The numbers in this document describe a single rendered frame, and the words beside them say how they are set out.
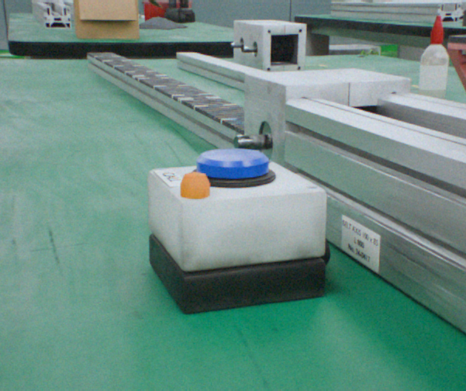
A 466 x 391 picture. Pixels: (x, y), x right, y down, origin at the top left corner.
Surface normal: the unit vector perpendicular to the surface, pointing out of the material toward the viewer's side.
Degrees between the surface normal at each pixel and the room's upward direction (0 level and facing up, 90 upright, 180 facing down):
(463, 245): 90
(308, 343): 0
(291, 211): 90
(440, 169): 90
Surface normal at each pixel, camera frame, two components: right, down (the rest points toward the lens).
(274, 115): -0.95, 0.08
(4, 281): 0.00, -0.97
